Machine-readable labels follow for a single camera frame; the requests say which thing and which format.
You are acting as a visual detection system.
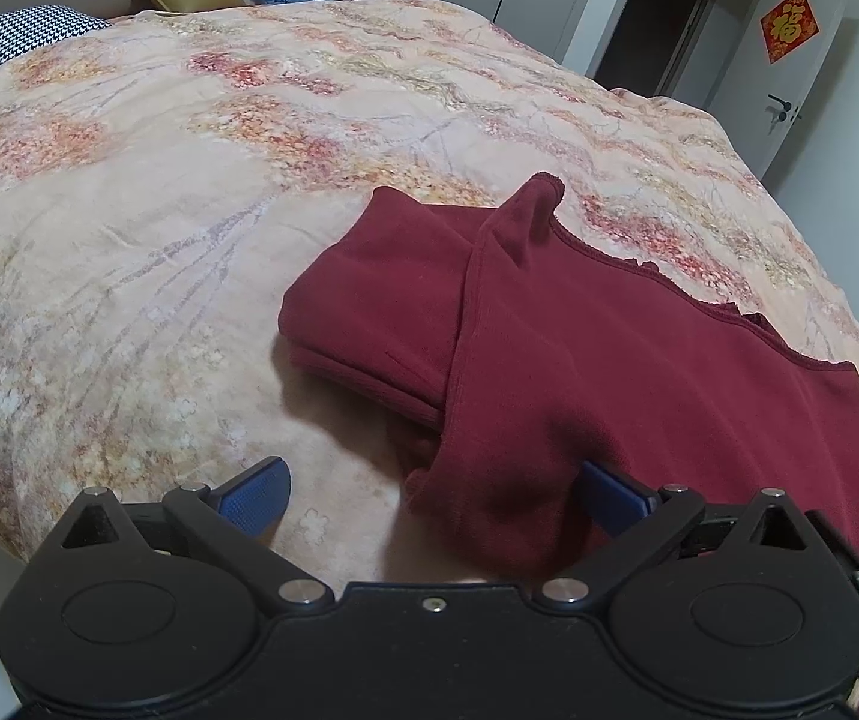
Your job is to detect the floral peach quilt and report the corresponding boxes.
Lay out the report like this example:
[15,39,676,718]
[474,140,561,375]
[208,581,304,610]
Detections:
[0,0,859,593]

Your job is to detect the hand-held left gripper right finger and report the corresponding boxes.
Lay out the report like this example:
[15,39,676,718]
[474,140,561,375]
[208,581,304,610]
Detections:
[541,460,813,612]

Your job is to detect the dark red knit top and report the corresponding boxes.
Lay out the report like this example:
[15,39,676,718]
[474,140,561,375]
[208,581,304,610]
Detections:
[279,171,859,593]

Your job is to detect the red diamond door decoration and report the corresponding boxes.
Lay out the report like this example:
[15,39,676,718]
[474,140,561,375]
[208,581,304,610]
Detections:
[759,0,821,65]

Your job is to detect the black door handle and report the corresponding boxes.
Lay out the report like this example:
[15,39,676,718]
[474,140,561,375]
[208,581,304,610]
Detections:
[767,94,803,136]

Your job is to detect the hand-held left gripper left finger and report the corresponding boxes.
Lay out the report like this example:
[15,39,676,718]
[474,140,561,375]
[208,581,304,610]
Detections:
[61,456,336,612]

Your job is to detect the white room door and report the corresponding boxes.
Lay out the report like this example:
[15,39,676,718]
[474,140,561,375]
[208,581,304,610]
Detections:
[705,0,851,182]

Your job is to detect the black white houndstooth pillow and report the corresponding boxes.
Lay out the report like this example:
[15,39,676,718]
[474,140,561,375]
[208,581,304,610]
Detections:
[0,6,112,80]

